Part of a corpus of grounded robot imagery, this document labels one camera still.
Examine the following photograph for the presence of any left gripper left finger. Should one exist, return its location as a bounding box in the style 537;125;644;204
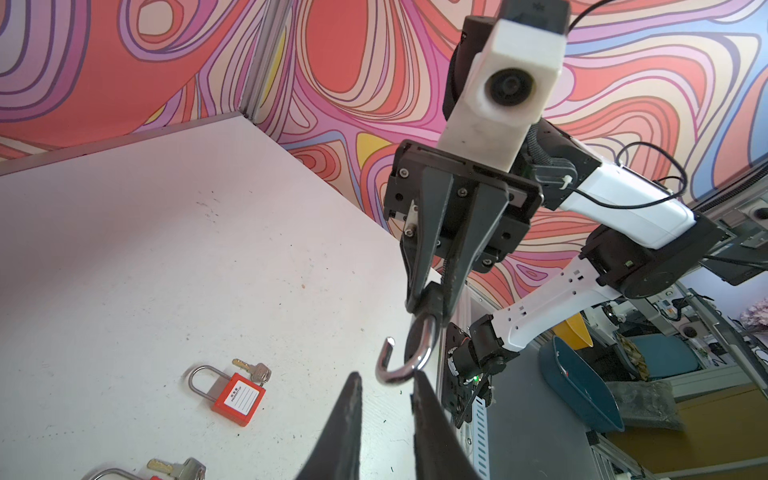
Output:
295;372;363;480

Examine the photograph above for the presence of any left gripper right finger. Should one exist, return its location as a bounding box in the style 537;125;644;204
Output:
411;371;479;480

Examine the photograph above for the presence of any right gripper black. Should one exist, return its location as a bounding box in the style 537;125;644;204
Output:
382;140;543;323

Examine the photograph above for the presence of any red padlock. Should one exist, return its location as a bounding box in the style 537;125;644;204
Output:
187;358;272;427
91;457;207;480

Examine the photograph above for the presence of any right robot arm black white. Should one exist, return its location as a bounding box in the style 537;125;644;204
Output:
376;12;720;426

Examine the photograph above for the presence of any teal chair outside cell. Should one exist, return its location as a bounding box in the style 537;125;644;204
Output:
538;337;625;433

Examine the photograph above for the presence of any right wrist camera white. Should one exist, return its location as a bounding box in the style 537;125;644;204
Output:
437;1;571;172

